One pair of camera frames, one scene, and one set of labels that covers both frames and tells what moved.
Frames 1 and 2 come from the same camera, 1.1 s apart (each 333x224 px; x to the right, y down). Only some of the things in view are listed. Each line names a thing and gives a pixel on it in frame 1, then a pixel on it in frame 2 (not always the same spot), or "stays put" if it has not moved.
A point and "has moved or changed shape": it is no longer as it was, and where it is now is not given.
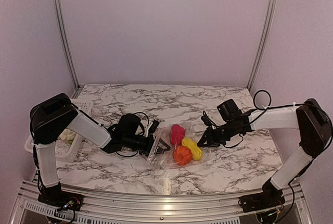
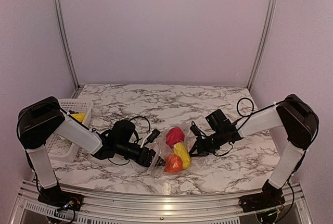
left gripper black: x=149 y=145 to x=144 y=158
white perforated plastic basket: x=66 y=152 stays put
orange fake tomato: x=182 y=156 to x=174 y=164
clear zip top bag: x=176 y=146 has moved or changed shape
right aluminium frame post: x=268 y=29 stays put
